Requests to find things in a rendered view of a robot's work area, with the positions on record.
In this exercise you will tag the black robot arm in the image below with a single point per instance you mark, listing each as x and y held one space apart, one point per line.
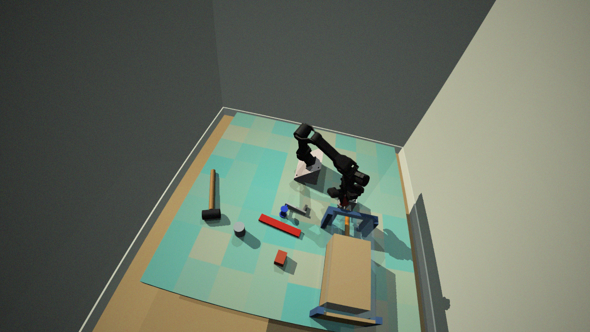
342 163

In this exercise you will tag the dark grey cylinder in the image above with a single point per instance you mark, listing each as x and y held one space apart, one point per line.
239 229

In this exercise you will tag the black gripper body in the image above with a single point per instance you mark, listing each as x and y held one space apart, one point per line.
333 192

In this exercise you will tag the black-headed mallet with wooden handle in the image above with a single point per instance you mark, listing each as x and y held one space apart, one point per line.
211 213

